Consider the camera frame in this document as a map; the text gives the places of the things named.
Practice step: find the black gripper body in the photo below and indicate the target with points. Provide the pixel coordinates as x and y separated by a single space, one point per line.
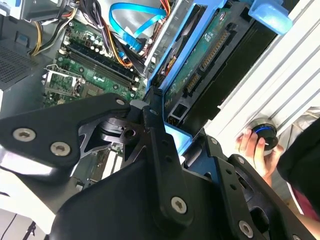
112 212

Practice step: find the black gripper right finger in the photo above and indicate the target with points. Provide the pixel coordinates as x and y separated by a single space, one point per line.
230 190

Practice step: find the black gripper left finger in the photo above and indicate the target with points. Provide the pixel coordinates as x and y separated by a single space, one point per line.
37 135

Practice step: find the hard disk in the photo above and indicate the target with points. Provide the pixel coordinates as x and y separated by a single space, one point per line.
212 62

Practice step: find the person's hand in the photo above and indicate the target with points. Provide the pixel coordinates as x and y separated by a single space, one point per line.
260 160

